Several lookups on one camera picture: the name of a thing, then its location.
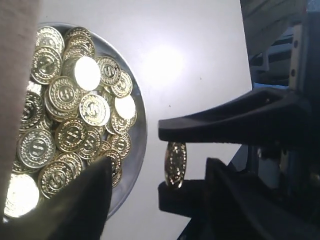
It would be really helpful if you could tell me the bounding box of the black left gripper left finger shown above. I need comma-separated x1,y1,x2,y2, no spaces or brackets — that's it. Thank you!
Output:
158,158,320,240

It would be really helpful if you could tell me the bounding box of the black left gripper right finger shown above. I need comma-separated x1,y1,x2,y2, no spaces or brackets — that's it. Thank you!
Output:
158,87,312,145

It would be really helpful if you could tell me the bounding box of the gold coin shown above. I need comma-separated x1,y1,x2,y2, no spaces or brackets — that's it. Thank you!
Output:
4,174,40,218
97,55,122,86
164,142,187,190
54,117,88,153
114,95,136,120
48,76,82,112
30,46,62,85
37,161,74,199
74,56,101,91
79,93,111,127
16,128,56,169

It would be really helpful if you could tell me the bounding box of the brown cardboard slotted box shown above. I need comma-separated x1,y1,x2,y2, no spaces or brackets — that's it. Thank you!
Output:
0,0,41,210

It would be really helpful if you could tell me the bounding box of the round silver metal plate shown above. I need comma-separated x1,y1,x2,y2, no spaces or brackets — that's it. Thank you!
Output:
4,22,148,222

